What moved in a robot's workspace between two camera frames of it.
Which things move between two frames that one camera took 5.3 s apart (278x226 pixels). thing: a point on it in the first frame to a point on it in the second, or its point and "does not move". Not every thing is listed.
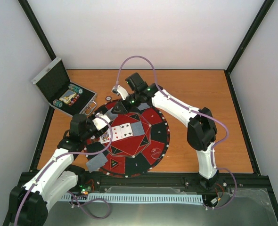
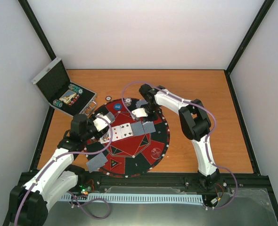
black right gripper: (121, 108) to (153, 117)
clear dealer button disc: (156, 153) does not move
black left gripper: (102, 131) does not move
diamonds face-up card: (116, 133) does not move
